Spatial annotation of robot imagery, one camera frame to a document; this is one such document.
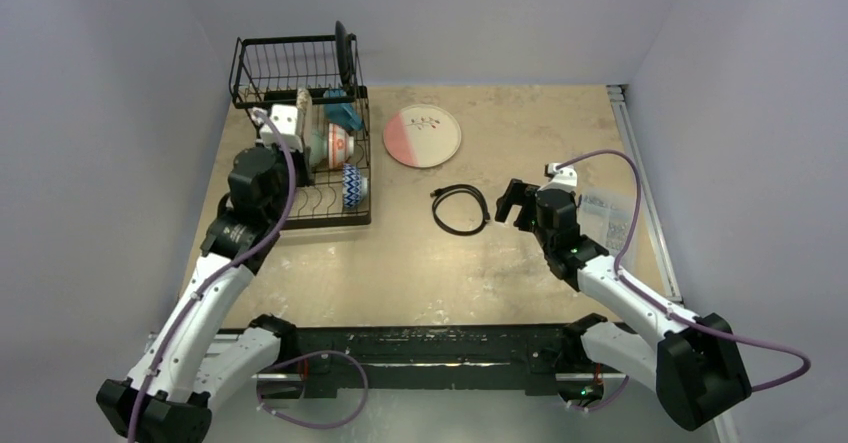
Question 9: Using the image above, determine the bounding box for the pink and cream plate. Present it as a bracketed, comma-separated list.
[383, 104, 462, 169]

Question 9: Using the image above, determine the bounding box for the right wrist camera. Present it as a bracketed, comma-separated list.
[540, 163, 578, 194]

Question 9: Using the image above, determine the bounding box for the black coiled cable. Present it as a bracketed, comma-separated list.
[430, 184, 493, 237]

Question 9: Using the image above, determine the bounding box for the red patterned bowl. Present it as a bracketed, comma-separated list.
[342, 163, 369, 210]

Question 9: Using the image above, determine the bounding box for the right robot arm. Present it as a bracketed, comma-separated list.
[494, 179, 753, 431]

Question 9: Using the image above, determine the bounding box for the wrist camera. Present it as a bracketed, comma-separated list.
[248, 104, 302, 152]
[540, 163, 578, 194]

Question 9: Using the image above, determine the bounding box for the red floral bowl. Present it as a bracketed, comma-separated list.
[326, 123, 355, 169]

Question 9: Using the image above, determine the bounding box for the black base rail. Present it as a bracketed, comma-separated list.
[277, 324, 596, 398]

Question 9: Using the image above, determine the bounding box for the clear plastic parts box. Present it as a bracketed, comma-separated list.
[578, 187, 635, 256]

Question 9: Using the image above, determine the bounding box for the celadon green bowl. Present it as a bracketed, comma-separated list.
[309, 131, 327, 168]

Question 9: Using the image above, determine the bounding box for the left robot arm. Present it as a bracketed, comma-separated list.
[96, 144, 298, 442]

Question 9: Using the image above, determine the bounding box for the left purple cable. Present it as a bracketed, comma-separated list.
[125, 109, 369, 443]

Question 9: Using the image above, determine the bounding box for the purple cable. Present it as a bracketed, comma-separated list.
[553, 149, 812, 395]
[125, 109, 369, 443]

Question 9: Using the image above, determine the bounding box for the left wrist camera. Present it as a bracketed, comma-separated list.
[248, 104, 302, 152]

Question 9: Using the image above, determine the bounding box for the blue mug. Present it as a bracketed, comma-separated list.
[324, 101, 364, 133]

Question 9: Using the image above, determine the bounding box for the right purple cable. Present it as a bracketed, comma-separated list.
[553, 149, 812, 395]

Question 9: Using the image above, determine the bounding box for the grey speckled oval dish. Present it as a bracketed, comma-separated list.
[296, 87, 314, 156]

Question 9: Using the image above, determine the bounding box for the black wire dish rack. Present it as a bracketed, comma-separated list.
[228, 34, 372, 229]

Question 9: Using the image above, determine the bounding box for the black plate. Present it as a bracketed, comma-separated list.
[335, 21, 354, 88]

